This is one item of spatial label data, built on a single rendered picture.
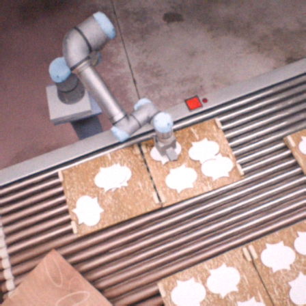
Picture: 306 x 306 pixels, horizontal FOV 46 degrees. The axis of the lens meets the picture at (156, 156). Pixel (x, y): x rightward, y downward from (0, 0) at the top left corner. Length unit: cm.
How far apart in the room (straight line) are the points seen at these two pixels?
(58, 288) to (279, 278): 91
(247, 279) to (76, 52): 116
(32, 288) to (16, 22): 285
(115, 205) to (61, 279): 40
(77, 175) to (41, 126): 139
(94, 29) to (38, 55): 210
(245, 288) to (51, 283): 80
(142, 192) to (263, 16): 242
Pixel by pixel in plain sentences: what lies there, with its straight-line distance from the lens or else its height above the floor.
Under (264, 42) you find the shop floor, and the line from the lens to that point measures 349.
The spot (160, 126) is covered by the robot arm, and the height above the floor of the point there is 126.
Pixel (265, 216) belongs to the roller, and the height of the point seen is 92.
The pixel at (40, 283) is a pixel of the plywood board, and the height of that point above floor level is 104.
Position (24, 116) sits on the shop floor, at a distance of 324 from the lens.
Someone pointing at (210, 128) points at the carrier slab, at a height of 94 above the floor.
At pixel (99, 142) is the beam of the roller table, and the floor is 92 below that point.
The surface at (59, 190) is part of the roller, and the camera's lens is 182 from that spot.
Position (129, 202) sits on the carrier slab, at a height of 94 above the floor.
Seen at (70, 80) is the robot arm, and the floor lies 108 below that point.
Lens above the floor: 255
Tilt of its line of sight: 66 degrees down
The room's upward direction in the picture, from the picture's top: 8 degrees counter-clockwise
